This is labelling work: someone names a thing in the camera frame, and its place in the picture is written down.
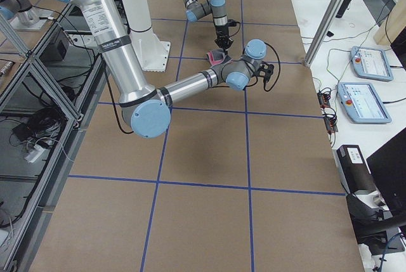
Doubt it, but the aluminium frame post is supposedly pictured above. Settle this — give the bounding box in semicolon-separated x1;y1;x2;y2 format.
303;0;344;67

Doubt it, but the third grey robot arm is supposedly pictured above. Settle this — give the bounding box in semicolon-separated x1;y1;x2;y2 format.
1;0;53;31

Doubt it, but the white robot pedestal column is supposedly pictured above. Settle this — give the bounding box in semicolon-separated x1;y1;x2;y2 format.
122;0;171;72

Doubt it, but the aluminium frame rail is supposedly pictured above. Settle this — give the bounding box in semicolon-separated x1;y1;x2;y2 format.
1;13;104;271

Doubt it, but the blue teach pendant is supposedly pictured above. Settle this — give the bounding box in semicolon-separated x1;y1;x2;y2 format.
351;46;393;82
337;82;392;124

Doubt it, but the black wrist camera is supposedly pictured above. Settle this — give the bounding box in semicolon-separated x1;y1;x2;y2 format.
255;61;274;84
227;19;240;27

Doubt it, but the pink and grey towel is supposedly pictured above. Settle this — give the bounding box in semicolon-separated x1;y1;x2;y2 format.
206;49;233;66

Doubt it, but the far blue teach pendant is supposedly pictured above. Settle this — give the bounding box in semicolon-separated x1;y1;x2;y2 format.
351;46;393;82

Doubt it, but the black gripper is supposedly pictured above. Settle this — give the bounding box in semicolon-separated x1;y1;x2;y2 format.
214;25;233;55

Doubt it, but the near blue teach pendant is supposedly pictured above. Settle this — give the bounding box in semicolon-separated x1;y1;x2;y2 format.
337;82;392;124

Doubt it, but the black monitor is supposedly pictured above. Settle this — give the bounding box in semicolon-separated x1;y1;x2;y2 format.
367;129;405;215

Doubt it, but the small orange circuit board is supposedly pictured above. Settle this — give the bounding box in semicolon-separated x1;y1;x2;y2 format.
317;87;332;108

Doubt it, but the white power strip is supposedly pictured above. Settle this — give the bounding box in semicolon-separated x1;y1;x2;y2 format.
25;145;45;163

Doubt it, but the black device with label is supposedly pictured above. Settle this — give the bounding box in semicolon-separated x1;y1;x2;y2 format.
336;145;377;195

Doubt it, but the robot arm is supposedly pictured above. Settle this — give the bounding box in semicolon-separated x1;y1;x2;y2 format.
61;0;266;138
183;0;237;55

